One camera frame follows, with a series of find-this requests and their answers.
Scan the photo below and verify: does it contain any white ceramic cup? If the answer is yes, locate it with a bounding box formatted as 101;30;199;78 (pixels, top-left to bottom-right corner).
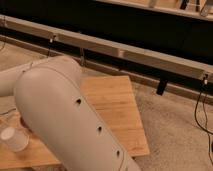
0;127;29;152

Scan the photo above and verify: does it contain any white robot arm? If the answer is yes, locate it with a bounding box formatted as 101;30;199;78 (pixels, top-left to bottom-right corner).
0;56;141;171

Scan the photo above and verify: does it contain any wooden table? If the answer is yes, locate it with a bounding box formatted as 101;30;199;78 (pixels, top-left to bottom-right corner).
0;76;150;169

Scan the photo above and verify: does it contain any purple bowl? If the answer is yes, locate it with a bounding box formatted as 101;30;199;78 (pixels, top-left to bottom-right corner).
19;117;27;128

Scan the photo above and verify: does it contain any long metal rail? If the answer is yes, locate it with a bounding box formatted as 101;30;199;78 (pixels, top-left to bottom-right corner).
0;14;213;81

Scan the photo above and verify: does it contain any black rail bracket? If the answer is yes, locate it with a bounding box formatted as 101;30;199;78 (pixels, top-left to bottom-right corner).
156;78;168;95

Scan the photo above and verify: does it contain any black cable left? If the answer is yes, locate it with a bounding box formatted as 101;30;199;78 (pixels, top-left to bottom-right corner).
46;33;57;58

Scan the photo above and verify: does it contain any black cable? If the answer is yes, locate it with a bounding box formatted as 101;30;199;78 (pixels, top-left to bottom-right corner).
194;73;213;158
46;33;57;58

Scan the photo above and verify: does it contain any black cable right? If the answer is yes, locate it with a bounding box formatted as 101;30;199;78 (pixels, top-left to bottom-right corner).
194;73;213;158

